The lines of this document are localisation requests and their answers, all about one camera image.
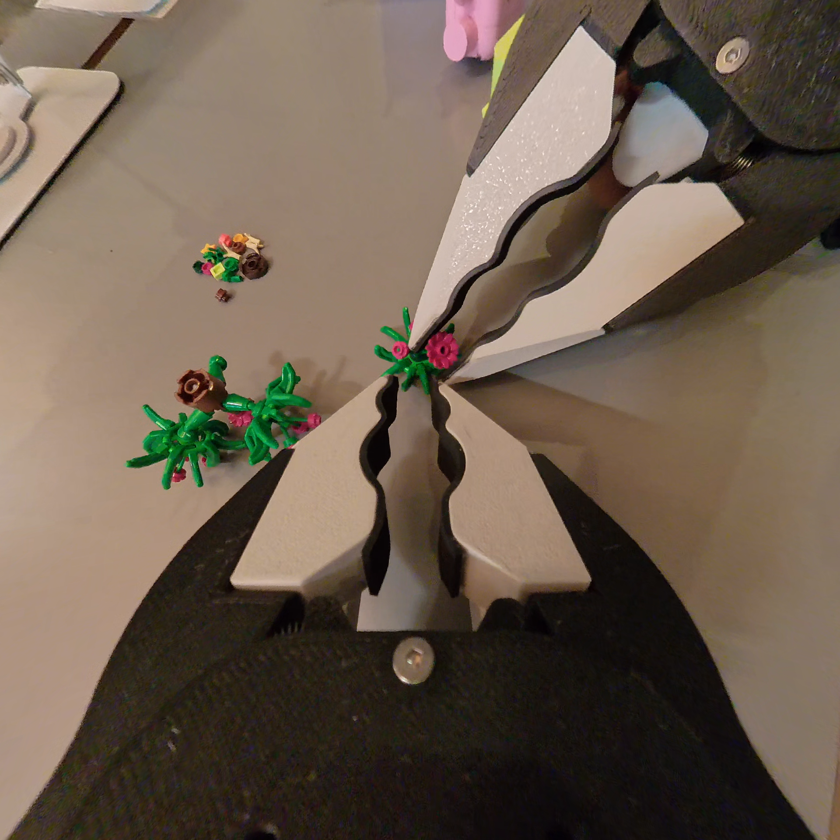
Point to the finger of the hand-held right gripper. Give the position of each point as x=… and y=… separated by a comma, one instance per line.
x=656, y=249
x=525, y=144

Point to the green toy plant brown pot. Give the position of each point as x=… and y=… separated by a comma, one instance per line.
x=177, y=446

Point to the pile of small toy pieces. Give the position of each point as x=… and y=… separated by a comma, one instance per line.
x=229, y=262

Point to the pink toy flower pot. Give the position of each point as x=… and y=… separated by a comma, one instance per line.
x=479, y=29

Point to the white document stand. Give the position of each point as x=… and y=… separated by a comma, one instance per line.
x=72, y=111

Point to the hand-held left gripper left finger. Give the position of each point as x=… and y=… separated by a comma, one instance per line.
x=308, y=518

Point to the lime green toy pot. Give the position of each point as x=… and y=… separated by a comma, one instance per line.
x=500, y=65

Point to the green toy leaf cluster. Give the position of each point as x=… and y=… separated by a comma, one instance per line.
x=420, y=377

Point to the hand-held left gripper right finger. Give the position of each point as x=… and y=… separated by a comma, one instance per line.
x=518, y=525

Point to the laminated paper sheet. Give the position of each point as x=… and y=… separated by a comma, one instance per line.
x=98, y=6

